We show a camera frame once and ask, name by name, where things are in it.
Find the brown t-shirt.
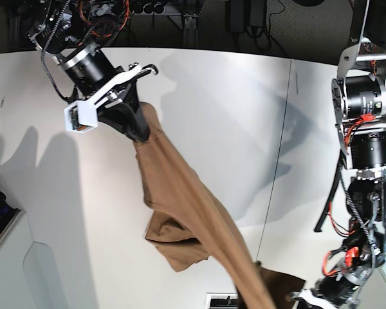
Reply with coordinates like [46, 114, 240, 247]
[134, 102, 305, 308]

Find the aluminium frame post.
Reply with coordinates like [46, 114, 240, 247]
[182, 14, 199, 49]

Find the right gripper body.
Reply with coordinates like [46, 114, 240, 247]
[53, 43, 158, 106]

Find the black power adapter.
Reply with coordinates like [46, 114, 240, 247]
[226, 0, 245, 33]

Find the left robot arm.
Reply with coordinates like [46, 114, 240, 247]
[291, 1, 386, 308]

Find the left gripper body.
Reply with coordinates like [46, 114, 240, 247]
[291, 275, 367, 308]

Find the black power strip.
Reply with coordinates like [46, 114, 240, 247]
[129, 0, 168, 15]

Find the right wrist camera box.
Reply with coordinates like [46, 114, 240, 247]
[64, 100, 98, 134]

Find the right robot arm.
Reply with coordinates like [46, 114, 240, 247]
[28, 1, 158, 142]

